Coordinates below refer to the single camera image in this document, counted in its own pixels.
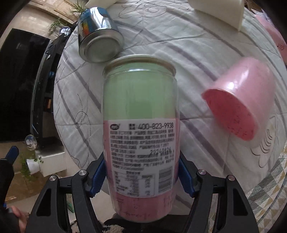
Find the black tv cabinet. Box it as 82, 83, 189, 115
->
30, 22, 77, 148

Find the green and pink can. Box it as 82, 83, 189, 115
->
102, 54, 180, 223

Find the small green plant on cabinet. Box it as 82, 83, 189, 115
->
49, 18, 71, 34

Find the pink plastic cup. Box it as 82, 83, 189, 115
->
201, 57, 276, 142

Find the black flat television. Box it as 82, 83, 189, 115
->
1, 29, 50, 143

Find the white paper cup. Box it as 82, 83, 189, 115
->
188, 0, 244, 31
85, 0, 118, 8

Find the pink blanket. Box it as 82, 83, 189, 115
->
255, 15, 287, 65

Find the blue and black can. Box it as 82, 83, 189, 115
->
77, 7, 124, 63

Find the white paper cup right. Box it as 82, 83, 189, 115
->
188, 0, 244, 31

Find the white paper cup far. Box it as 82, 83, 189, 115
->
85, 0, 118, 8

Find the person's left hand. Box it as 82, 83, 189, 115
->
10, 206, 30, 233

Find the potted plant red pot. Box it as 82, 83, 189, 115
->
70, 0, 87, 14

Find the glass ball ornament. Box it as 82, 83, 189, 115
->
59, 26, 71, 37

